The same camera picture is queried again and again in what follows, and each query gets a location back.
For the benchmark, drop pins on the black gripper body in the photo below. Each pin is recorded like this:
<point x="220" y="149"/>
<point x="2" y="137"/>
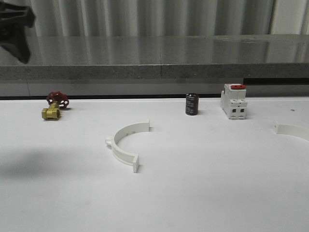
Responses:
<point x="13" y="20"/>

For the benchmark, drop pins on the white half-ring pipe clamp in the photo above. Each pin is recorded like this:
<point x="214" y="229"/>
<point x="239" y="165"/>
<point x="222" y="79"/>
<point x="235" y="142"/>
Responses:
<point x="293" y="130"/>
<point x="128" y="158"/>

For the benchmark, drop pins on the grey pleated curtain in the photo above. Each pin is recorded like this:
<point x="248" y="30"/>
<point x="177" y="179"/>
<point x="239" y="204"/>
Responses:
<point x="167" y="17"/>

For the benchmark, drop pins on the brass valve red handwheel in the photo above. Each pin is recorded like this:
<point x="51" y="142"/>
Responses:
<point x="56" y="101"/>

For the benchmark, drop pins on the black cylindrical capacitor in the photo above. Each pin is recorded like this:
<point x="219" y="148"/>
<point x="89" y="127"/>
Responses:
<point x="191" y="104"/>

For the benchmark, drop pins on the grey stone countertop ledge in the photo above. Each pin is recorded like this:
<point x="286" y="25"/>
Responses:
<point x="253" y="59"/>

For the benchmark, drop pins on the white circuit breaker red switch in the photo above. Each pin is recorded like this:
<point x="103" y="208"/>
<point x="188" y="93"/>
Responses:
<point x="233" y="101"/>

